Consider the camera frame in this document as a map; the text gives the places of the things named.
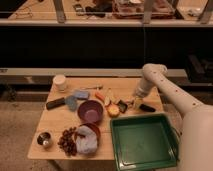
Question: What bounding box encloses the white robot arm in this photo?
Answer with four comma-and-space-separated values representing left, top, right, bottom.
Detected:
134, 63, 213, 171

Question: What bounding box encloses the white cylindrical cup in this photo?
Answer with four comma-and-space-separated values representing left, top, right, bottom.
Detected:
53, 74, 67, 91

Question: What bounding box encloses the small metal cup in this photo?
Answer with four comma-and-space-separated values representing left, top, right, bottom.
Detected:
37, 132, 53, 148

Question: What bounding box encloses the yellow orange fruit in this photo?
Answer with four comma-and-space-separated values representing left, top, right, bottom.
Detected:
107, 104, 120, 117

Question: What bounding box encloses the apple slice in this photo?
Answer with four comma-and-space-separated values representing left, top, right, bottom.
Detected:
104, 96, 111, 106

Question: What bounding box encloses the orange carrot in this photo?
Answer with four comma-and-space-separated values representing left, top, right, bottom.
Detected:
95, 92, 105, 102

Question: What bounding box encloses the green plastic tray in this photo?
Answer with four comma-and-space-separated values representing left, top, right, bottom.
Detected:
110, 114, 179, 171

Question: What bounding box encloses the purple plastic bowl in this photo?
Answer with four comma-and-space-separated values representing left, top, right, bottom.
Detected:
77, 100, 103, 123

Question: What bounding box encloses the dark red bowl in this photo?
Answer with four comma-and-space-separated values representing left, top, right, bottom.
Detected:
74, 123, 101, 141

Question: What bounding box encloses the blue sponge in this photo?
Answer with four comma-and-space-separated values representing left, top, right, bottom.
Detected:
73, 90, 90, 100

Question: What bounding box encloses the light blue cloth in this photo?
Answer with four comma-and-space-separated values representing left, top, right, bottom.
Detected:
76, 126, 98, 154

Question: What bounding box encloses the wooden table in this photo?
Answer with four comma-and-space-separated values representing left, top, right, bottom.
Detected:
27, 77, 183, 161

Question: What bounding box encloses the bunch of dark grapes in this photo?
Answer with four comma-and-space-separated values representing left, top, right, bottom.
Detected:
58, 127, 77, 156

